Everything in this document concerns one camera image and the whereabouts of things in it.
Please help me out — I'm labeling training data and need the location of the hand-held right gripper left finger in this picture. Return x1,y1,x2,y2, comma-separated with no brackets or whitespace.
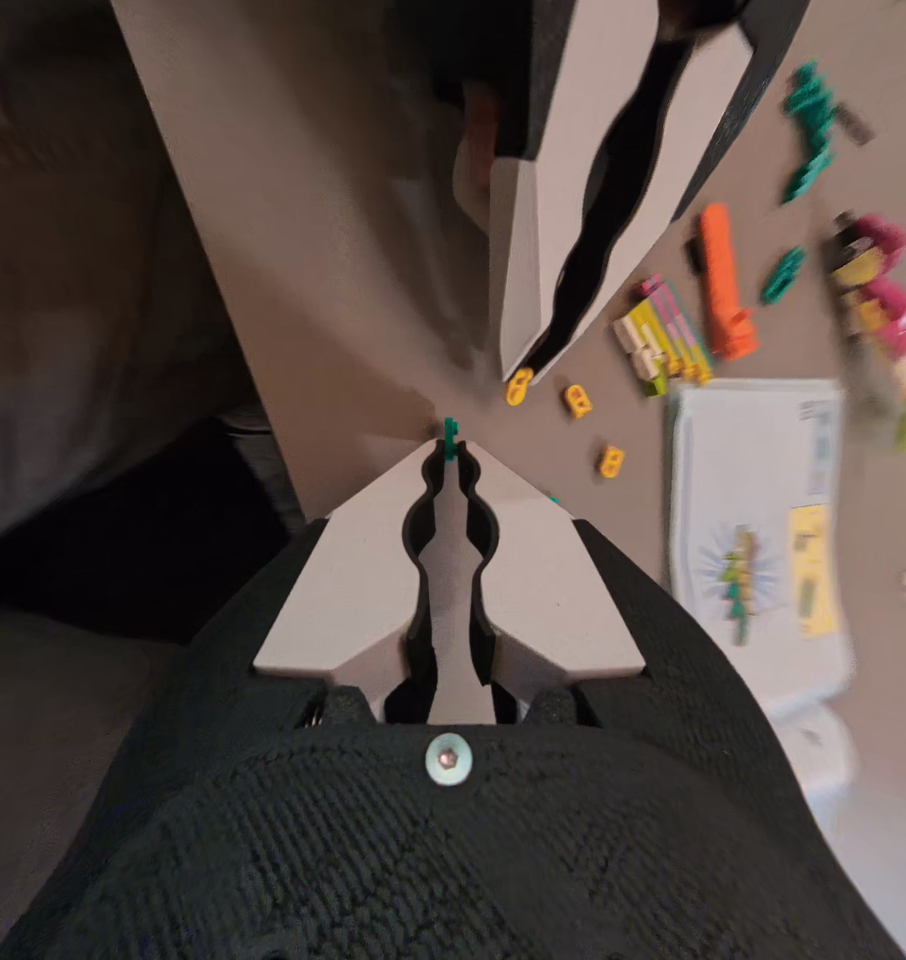
252,438,445,725

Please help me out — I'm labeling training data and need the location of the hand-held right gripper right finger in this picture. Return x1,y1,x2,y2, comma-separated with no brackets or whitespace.
456,441,647,725

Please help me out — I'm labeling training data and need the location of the orange brick separator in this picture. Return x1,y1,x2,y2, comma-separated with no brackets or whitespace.
696,202,761,363

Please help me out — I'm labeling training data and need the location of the teal lego pieces cluster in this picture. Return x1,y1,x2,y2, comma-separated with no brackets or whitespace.
779,60,838,205

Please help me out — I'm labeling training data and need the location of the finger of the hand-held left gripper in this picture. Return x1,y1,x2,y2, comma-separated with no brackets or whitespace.
489,0,660,380
534,30,755,385

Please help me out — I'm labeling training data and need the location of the long teal lego piece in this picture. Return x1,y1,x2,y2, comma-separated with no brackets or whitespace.
760,246,808,305

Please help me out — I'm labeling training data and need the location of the lego instruction booklet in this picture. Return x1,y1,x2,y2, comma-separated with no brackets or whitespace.
664,377,862,819

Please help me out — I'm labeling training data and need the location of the pink yellow lego assembly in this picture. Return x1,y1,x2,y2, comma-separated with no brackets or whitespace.
824,212,906,451

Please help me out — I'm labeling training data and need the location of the striped lego wing assembly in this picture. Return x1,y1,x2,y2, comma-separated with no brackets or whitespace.
610,273,716,399

